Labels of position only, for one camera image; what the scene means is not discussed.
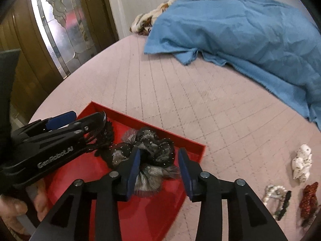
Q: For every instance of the dark red dotted scrunchie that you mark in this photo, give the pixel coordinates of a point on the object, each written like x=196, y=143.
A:
x=309, y=205

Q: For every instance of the white cherry print scrunchie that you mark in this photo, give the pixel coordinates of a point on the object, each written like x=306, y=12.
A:
x=302, y=163

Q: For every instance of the person's left hand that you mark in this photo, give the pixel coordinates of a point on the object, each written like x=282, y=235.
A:
x=11, y=208

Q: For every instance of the blue blanket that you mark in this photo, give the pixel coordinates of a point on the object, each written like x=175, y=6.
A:
x=266, y=40

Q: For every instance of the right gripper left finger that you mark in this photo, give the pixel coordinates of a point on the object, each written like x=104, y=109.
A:
x=69, y=218

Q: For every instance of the brown white patterned blanket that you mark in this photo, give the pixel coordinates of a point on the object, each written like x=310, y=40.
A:
x=143, y=23

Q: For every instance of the red tray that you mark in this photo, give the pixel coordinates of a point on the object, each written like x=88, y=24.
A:
x=159, y=194

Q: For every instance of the wooden glass door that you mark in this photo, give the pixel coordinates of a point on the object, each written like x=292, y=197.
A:
x=55, y=38

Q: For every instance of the black claw hair clip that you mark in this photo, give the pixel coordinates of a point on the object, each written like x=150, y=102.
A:
x=100, y=137

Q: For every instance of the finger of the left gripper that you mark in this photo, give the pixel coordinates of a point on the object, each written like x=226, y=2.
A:
x=52, y=123
x=80, y=126

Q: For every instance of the black grey organza scrunchie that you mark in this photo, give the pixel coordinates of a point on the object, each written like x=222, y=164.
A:
x=157, y=157

